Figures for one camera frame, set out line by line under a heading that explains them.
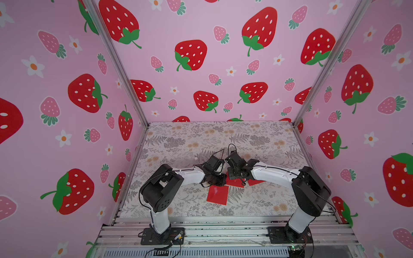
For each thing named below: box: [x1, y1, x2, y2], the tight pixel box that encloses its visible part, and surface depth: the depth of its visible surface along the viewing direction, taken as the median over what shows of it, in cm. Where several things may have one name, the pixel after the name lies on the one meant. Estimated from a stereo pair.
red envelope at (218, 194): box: [206, 184, 230, 206], surface depth 90 cm
